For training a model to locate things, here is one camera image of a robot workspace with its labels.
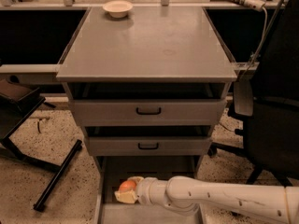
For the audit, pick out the orange fruit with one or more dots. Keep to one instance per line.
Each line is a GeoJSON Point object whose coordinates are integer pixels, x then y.
{"type": "Point", "coordinates": [127, 185]}

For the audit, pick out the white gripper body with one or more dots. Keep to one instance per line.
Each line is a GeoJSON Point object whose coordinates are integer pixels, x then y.
{"type": "Point", "coordinates": [144, 189]}

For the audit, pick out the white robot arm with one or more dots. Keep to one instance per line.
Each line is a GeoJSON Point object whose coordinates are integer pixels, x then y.
{"type": "Point", "coordinates": [183, 195]}

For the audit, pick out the grey bottom drawer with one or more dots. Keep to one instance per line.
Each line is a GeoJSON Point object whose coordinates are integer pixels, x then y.
{"type": "Point", "coordinates": [116, 169]}

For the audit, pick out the grey drawer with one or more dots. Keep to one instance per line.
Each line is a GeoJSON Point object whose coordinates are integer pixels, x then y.
{"type": "Point", "coordinates": [146, 113]}
{"type": "Point", "coordinates": [147, 146]}
{"type": "Point", "coordinates": [116, 169]}

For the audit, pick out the grey drawer cabinet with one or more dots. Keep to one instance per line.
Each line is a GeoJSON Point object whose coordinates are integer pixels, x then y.
{"type": "Point", "coordinates": [156, 53]}

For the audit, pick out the grey middle drawer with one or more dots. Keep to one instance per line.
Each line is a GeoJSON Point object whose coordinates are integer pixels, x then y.
{"type": "Point", "coordinates": [147, 146]}

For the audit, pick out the black stand left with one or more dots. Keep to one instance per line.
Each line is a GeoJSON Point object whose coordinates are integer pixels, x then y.
{"type": "Point", "coordinates": [17, 103]}

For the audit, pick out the grey top drawer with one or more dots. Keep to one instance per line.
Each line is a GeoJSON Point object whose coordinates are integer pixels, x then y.
{"type": "Point", "coordinates": [146, 113]}

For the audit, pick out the black office chair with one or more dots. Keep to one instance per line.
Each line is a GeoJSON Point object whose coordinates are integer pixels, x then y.
{"type": "Point", "coordinates": [271, 132]}

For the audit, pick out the white bowl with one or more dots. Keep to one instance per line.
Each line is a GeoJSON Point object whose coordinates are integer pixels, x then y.
{"type": "Point", "coordinates": [118, 9]}

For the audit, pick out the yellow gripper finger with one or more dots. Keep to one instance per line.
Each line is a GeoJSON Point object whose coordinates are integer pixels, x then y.
{"type": "Point", "coordinates": [136, 179]}
{"type": "Point", "coordinates": [126, 196]}

